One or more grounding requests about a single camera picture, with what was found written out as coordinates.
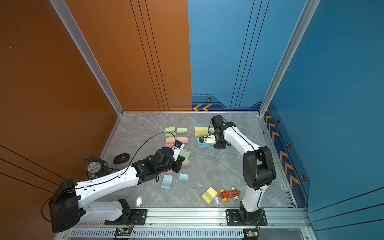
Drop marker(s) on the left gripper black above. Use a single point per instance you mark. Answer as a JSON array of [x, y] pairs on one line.
[[178, 163]]

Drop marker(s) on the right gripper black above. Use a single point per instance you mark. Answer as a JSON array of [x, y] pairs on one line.
[[221, 145]]

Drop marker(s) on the green memo pad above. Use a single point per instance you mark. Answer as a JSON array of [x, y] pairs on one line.
[[186, 154], [170, 132]]

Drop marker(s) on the blue memo pad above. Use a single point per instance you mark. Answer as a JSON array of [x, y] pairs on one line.
[[167, 182], [203, 145]]

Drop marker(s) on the yellow memo pad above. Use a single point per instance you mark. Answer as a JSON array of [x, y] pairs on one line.
[[209, 195], [201, 131]]

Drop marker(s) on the torn pink memo page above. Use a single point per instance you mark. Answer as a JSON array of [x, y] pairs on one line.
[[183, 140]]

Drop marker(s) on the torn green memo page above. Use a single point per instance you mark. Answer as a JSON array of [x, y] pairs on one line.
[[181, 130]]

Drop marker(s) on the yellow memo pad front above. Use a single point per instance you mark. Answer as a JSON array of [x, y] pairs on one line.
[[209, 195]]

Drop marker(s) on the pink fanned memo pad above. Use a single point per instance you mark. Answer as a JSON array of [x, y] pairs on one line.
[[170, 142]]

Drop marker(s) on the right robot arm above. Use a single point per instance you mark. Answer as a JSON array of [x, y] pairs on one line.
[[258, 172]]

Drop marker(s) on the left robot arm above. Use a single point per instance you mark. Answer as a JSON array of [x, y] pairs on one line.
[[68, 204]]

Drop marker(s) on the red toy car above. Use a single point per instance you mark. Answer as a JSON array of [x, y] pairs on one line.
[[232, 193]]

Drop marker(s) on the black computer mouse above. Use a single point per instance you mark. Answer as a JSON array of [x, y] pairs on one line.
[[121, 158]]

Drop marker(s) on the black microphone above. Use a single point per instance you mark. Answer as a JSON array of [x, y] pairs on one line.
[[97, 168]]

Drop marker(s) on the left circuit board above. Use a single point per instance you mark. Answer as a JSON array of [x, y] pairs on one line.
[[123, 232]]

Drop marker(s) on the circuit board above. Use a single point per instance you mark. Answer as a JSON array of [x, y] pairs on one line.
[[123, 232], [251, 234]]

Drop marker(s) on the right circuit board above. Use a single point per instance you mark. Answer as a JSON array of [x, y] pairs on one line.
[[251, 234]]

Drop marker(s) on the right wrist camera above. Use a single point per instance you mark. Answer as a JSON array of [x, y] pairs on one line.
[[207, 139]]

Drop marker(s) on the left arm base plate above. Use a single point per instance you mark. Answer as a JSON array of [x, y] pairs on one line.
[[135, 217]]

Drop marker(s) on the aluminium front rail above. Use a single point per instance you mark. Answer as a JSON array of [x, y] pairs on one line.
[[199, 224]]

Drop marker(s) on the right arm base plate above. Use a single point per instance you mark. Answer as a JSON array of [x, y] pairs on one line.
[[240, 217]]

